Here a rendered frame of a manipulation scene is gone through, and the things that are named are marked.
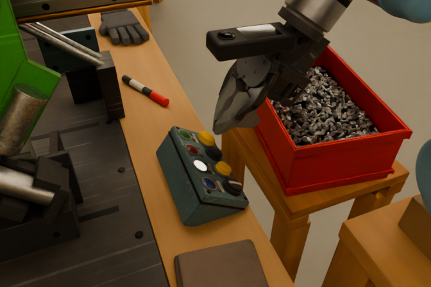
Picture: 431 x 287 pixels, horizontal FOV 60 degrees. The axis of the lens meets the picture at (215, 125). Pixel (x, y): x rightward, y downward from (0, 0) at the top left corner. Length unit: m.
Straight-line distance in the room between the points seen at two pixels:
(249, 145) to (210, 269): 0.37
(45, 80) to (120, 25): 0.53
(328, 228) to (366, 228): 1.06
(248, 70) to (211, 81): 1.87
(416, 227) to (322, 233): 1.06
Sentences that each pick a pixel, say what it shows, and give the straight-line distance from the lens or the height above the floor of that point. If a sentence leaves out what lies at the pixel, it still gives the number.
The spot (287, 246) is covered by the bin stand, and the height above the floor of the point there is 0.68.
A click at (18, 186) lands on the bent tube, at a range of 0.50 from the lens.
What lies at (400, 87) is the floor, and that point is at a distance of 2.63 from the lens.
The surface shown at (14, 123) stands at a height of 1.07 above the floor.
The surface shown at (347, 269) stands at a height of 0.77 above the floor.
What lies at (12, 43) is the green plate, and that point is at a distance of 0.47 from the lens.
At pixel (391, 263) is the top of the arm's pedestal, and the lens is 0.60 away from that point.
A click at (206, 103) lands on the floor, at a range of 2.22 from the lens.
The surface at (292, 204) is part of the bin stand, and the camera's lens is 0.68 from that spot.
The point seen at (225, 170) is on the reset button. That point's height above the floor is 0.94.
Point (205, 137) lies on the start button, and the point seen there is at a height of 0.94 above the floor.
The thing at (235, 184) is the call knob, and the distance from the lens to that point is 0.51.
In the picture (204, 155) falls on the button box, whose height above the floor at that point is 0.94.
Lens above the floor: 1.33
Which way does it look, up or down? 40 degrees down
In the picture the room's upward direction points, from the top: straight up
